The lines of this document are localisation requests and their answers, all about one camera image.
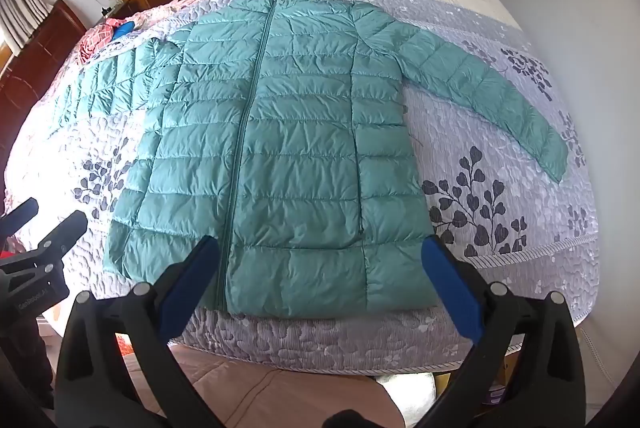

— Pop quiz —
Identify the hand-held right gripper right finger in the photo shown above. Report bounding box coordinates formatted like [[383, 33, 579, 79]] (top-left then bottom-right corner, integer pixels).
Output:
[[415, 235, 587, 428]]

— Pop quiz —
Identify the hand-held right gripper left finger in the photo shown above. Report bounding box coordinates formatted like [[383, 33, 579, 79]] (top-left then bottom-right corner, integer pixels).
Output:
[[54, 235, 221, 428]]

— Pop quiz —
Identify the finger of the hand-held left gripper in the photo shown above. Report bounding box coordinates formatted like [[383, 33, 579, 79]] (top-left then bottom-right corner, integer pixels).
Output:
[[0, 197, 40, 231], [0, 209, 88, 279]]

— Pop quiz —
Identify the teal quilted down jacket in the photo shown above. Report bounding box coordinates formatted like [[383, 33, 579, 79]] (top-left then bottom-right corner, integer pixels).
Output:
[[50, 0, 570, 319]]

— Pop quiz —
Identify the pink blanket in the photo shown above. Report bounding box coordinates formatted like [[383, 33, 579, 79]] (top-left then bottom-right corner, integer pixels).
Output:
[[115, 343, 441, 428]]

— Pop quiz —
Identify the grey floral quilted bedspread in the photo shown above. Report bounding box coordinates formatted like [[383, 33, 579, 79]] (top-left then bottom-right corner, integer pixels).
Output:
[[5, 0, 601, 376]]

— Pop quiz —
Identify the dark wooden headboard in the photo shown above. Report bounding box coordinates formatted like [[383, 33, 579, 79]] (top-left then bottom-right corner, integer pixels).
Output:
[[0, 0, 88, 159]]

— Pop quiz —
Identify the red patterned cloth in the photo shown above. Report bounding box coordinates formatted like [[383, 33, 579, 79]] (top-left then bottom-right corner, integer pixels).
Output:
[[75, 18, 128, 63]]

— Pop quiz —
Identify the striped curtain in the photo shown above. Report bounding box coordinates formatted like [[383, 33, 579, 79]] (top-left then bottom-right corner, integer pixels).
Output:
[[0, 0, 47, 58]]

